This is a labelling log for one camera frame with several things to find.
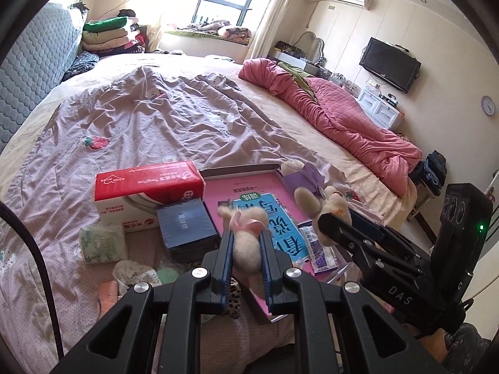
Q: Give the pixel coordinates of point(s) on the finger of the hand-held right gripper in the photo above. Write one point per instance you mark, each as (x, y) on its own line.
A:
(382, 232)
(351, 237)

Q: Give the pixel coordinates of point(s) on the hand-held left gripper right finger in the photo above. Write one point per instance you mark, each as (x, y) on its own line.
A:
(266, 280)

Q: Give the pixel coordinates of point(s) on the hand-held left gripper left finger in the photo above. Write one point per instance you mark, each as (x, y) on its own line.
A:
(227, 280)

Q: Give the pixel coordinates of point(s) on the leopard print cloth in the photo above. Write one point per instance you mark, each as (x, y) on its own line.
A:
(234, 300)

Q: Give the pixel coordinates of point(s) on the small plush toy pink ribbon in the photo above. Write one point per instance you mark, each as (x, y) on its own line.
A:
(245, 241)

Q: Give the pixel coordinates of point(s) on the plush bear purple dress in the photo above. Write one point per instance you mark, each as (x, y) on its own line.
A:
(308, 179)

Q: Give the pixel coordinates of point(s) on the shallow dark box tray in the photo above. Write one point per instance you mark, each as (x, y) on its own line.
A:
(234, 171)

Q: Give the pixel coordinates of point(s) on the person's right forearm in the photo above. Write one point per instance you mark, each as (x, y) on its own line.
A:
(467, 346)

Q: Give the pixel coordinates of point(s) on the clear plastic packet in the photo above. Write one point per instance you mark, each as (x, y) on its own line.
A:
(319, 253)

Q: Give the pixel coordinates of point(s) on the green round puff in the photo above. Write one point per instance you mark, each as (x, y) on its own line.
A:
(167, 276)

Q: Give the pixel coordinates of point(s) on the dark blue box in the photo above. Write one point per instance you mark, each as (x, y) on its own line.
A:
(187, 224)

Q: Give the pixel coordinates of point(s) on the pile of dark clothes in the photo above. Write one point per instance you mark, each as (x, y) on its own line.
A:
(432, 167)

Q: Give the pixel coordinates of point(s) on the white floral cloth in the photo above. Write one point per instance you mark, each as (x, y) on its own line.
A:
(134, 272)

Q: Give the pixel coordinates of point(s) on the pink quilt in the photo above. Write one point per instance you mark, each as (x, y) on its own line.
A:
(343, 124)

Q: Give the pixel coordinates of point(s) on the white drawer cabinet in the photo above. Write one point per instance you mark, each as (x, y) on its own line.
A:
(380, 111)

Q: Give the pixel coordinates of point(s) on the red tissue box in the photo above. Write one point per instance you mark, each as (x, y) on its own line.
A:
(148, 187)

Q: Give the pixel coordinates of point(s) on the green white tissue packet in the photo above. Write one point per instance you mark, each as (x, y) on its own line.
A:
(103, 243)

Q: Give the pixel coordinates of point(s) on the bed with beige sheet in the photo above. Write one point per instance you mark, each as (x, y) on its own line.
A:
(253, 105)

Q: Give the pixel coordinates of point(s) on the green cloth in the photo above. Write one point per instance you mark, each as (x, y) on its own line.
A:
(300, 80)

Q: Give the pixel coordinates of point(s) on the lavender strawberry print duvet cover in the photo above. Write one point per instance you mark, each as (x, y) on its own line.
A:
(156, 124)

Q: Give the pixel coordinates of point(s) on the cluttered dressing table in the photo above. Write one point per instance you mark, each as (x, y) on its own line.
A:
(296, 56)

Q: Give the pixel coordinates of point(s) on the dressing table mirror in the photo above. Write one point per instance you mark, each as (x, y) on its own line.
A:
(312, 45)

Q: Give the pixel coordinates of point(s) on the cream curtain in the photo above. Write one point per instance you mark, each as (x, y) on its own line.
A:
(160, 7)
(273, 19)

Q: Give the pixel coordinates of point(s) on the windowsill bedding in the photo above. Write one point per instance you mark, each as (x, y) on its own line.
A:
(230, 31)

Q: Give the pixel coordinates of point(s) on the dark patterned pillow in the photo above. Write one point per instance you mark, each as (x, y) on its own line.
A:
(80, 64)

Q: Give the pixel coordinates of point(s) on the stack of folded clothes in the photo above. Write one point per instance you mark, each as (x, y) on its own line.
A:
(109, 35)

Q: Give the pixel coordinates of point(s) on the grey quilted headboard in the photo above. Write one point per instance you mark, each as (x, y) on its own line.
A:
(35, 66)

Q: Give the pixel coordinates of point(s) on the round wall clock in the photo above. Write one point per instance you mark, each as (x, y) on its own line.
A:
(488, 105)

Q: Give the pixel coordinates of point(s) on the black wall television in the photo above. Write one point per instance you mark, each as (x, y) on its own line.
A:
(390, 66)

